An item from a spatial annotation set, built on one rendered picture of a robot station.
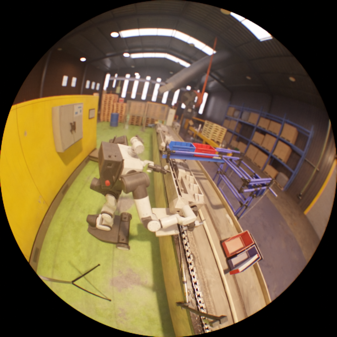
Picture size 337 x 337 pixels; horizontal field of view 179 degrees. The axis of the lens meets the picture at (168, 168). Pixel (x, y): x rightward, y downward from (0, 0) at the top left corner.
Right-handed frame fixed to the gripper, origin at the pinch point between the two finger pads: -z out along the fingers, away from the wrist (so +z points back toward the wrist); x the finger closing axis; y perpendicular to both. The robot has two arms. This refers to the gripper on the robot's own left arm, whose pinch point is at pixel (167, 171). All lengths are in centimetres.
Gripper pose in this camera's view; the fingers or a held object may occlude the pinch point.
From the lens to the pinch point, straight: 132.3
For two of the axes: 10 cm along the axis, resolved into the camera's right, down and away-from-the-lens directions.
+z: -9.1, -2.6, -3.3
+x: 1.4, 5.5, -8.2
